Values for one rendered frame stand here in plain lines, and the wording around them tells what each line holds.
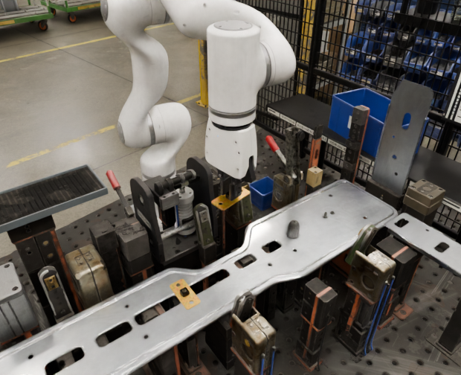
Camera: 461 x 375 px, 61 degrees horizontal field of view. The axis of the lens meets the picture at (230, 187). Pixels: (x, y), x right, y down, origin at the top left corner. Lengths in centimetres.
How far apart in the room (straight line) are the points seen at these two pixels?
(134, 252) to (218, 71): 53
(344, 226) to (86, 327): 70
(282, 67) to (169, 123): 63
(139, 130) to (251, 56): 64
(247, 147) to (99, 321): 50
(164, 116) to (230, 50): 65
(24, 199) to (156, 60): 48
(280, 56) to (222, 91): 11
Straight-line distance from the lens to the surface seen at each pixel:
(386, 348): 129
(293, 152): 116
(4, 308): 92
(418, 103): 119
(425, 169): 142
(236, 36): 63
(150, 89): 115
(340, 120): 151
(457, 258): 116
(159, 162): 132
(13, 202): 105
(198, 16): 76
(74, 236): 162
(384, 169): 132
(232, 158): 72
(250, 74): 66
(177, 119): 126
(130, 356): 87
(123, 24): 103
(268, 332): 82
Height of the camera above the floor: 172
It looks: 36 degrees down
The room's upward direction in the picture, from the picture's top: straight up
